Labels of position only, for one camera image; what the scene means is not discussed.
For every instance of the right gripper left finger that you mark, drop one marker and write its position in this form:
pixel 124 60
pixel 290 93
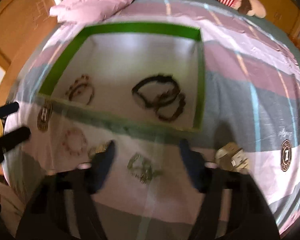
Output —
pixel 101 159

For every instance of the striped plaid bed sheet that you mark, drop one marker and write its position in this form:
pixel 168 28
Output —
pixel 251 97

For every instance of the wooden wardrobe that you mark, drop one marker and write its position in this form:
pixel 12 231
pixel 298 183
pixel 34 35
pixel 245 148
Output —
pixel 23 26

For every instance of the cream white wristwatch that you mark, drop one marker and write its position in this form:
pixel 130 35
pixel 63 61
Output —
pixel 231 157

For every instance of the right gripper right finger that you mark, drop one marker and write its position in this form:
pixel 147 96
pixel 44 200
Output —
pixel 195 166

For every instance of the black strap wristwatch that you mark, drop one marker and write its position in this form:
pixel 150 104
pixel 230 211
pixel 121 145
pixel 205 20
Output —
pixel 156 91

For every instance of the green cardboard box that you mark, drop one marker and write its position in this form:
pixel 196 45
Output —
pixel 95 74

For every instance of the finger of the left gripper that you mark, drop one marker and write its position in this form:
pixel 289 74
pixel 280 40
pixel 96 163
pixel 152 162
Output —
pixel 14 138
pixel 8 109

